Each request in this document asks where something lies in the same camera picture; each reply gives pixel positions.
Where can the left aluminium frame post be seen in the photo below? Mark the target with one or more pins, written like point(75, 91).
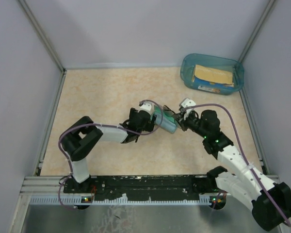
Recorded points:
point(40, 32)

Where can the black thin-frame glasses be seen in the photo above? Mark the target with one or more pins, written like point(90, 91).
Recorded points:
point(170, 113)

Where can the aluminium front rail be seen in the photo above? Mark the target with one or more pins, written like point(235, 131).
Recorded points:
point(50, 190)

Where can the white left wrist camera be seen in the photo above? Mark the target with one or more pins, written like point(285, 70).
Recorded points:
point(147, 107)

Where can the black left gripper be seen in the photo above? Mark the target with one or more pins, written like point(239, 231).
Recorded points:
point(150, 126)

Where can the grey glasses case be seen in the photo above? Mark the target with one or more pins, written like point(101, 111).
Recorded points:
point(160, 116)

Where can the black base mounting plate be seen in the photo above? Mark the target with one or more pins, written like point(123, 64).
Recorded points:
point(143, 188)

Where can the teal plastic basin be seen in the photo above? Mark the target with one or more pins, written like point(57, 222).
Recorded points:
point(187, 73)

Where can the blue cleaning cloth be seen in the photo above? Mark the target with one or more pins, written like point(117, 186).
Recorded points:
point(167, 126)

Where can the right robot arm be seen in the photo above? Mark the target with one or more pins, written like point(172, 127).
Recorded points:
point(269, 202)

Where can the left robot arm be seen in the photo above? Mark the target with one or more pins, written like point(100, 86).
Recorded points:
point(78, 141)

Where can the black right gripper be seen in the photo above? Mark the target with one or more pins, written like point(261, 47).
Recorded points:
point(183, 122)

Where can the aluminium frame post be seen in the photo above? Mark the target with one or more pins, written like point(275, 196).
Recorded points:
point(40, 32)
point(270, 6)

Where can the right aluminium frame post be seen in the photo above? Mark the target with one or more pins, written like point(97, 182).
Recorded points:
point(270, 6)

